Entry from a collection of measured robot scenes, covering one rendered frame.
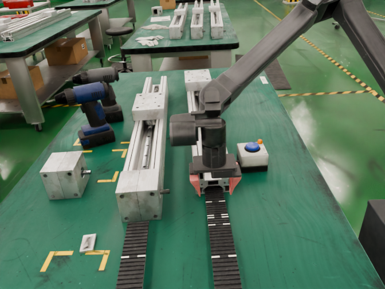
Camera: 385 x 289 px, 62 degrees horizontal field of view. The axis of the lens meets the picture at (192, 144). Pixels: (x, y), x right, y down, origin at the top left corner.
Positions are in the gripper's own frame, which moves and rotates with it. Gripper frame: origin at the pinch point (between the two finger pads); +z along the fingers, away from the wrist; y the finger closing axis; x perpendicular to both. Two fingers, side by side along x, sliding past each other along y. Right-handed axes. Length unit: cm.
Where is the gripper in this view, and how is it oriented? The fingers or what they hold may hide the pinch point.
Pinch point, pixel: (215, 191)
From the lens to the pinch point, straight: 82.5
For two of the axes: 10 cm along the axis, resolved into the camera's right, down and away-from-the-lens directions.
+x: 0.3, 5.0, -8.7
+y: -10.0, 0.6, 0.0
